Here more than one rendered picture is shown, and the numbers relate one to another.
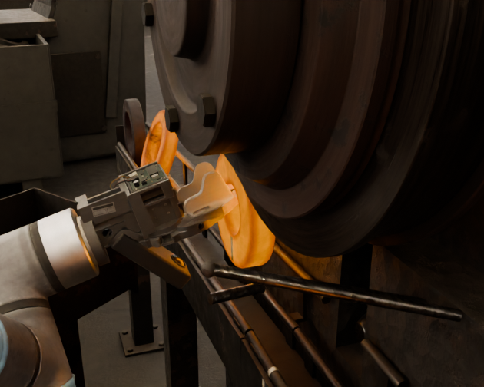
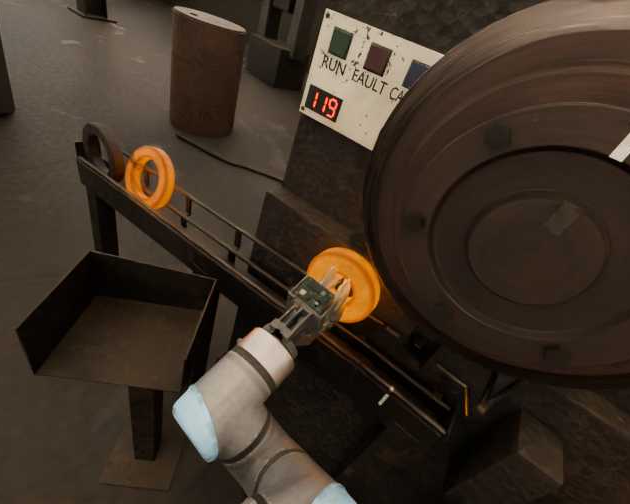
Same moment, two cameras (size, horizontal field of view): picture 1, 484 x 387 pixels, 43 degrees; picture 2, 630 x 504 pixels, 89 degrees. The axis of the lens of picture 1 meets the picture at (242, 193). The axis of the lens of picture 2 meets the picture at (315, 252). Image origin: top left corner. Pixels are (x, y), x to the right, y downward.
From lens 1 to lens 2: 63 cm
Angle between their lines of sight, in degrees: 44
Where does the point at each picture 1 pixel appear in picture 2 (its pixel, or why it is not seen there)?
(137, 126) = (116, 153)
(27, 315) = (273, 431)
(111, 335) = not seen: hidden behind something
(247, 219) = (366, 304)
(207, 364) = not seen: hidden behind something
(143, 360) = not seen: hidden behind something
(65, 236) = (283, 361)
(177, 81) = (444, 283)
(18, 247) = (253, 385)
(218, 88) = (589, 355)
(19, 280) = (257, 408)
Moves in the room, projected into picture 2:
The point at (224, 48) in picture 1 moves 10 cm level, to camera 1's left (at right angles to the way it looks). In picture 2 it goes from (628, 349) to (603, 392)
